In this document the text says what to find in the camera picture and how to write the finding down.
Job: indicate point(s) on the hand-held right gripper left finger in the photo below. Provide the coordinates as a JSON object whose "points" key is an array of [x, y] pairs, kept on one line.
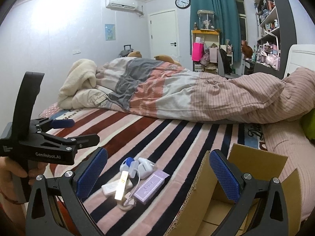
{"points": [[92, 174]]}

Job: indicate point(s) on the purple box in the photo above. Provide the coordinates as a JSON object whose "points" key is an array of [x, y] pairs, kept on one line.
{"points": [[150, 186]]}

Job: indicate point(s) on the white bottle with blue cap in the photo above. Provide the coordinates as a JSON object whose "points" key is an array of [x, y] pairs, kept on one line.
{"points": [[128, 164]]}

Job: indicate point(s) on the chair with dark clothing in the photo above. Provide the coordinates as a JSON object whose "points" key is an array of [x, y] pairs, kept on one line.
{"points": [[224, 61]]}

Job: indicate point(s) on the pink and grey patchwork duvet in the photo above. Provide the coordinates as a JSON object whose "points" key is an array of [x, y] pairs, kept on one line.
{"points": [[196, 95]]}

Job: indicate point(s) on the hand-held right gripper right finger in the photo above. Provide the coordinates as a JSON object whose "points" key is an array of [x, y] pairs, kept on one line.
{"points": [[224, 177]]}

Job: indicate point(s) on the pink ribbed pillow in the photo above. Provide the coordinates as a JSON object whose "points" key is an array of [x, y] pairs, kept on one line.
{"points": [[290, 150]]}

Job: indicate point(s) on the striped printed blanket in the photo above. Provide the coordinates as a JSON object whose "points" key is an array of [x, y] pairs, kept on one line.
{"points": [[172, 137]]}

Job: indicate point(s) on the green pillow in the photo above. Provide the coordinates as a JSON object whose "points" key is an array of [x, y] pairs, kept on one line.
{"points": [[310, 125]]}

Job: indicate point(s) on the window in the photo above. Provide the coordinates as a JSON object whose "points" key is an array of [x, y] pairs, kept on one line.
{"points": [[242, 17]]}

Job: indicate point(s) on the white air conditioner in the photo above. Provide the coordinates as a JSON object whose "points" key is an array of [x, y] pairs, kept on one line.
{"points": [[121, 2]]}

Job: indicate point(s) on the dark bookshelf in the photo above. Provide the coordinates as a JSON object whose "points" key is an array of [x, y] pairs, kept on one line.
{"points": [[285, 17]]}

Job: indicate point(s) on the dark suitcase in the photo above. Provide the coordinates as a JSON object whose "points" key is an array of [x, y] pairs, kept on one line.
{"points": [[126, 52]]}

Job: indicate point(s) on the round wall clock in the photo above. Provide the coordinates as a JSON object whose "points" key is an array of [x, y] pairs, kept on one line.
{"points": [[182, 2]]}

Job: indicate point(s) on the pink gift bag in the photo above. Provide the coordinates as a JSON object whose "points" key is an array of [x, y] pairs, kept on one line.
{"points": [[198, 52]]}

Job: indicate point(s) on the white rectangular case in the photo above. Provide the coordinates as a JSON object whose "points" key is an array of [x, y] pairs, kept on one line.
{"points": [[110, 188]]}

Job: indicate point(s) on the blue wall poster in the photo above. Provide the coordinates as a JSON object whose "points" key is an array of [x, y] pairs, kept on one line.
{"points": [[110, 32]]}

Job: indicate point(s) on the cream fleece blanket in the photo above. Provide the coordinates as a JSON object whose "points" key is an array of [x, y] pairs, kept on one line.
{"points": [[78, 78]]}

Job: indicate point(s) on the brown cardboard box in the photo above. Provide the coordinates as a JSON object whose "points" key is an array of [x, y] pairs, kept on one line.
{"points": [[258, 162]]}

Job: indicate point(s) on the dark brown plush toy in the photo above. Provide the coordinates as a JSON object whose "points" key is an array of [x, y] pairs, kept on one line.
{"points": [[247, 50]]}

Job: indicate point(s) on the glass display case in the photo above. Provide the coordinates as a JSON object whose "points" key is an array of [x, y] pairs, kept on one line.
{"points": [[206, 21]]}

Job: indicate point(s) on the white door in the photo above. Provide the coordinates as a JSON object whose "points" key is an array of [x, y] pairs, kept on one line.
{"points": [[163, 34]]}

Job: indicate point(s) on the teal curtain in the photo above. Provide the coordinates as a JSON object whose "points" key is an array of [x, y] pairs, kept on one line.
{"points": [[221, 17]]}

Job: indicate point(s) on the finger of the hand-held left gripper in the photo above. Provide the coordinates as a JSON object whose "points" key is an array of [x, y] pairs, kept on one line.
{"points": [[83, 139], [62, 123]]}

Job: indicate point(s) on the glossy white stick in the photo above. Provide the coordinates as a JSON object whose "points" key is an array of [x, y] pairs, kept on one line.
{"points": [[121, 185]]}

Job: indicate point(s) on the person's left hand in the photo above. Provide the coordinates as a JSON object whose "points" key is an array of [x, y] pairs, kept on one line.
{"points": [[11, 169]]}

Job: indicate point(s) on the white headboard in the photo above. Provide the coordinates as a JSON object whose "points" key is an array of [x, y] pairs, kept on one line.
{"points": [[300, 56]]}

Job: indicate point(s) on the white shelf with yellow top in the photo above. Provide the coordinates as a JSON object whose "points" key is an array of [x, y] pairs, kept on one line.
{"points": [[211, 35]]}

